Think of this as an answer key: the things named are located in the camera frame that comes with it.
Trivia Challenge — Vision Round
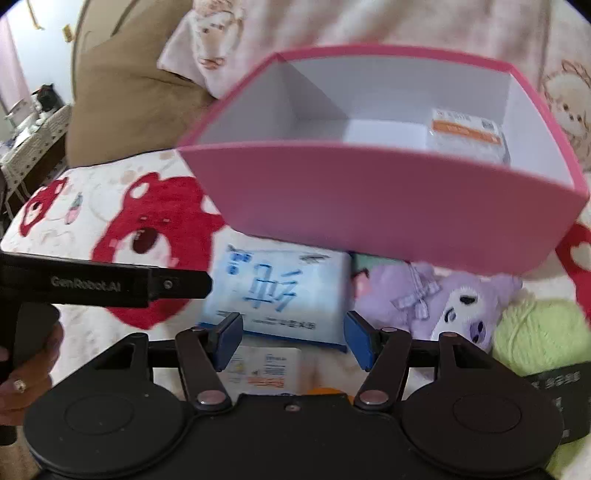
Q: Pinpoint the purple plush toy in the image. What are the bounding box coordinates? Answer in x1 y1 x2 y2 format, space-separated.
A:
352 262 523 352

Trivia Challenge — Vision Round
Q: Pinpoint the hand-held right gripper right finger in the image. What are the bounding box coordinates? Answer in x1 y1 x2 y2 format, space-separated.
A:
345 311 497 409

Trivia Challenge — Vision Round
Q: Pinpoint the table with white lace cloth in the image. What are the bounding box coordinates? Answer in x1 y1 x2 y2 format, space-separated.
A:
0 103 73 197

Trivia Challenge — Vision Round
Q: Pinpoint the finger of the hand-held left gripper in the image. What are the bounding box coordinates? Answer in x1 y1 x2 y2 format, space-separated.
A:
148 268 213 302

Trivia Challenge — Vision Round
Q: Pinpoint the white packet with orange label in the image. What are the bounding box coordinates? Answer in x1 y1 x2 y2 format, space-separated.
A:
426 106 512 165

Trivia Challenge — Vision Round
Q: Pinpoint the small white tissue packet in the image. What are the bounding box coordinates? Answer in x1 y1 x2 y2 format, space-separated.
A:
216 346 304 398

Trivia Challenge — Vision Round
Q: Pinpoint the person's left hand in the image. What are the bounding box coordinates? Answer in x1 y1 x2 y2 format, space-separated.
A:
0 320 65 430

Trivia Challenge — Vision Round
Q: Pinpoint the green yarn ball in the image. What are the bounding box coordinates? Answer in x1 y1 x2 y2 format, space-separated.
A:
491 295 591 477

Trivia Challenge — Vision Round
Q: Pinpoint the dark object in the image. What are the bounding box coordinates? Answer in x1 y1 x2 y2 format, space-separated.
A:
36 84 64 112

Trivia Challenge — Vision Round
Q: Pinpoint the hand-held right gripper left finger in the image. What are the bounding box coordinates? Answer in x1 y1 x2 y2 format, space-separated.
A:
95 312 244 411

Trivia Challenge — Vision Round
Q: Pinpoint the blue wet wipes pack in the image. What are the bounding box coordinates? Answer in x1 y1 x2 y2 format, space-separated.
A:
198 232 352 354

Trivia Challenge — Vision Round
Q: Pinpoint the pink cardboard box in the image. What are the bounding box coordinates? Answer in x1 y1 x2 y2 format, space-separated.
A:
177 44 591 278

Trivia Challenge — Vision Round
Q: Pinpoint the brown pillow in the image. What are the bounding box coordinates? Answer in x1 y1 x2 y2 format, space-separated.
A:
66 0 219 168

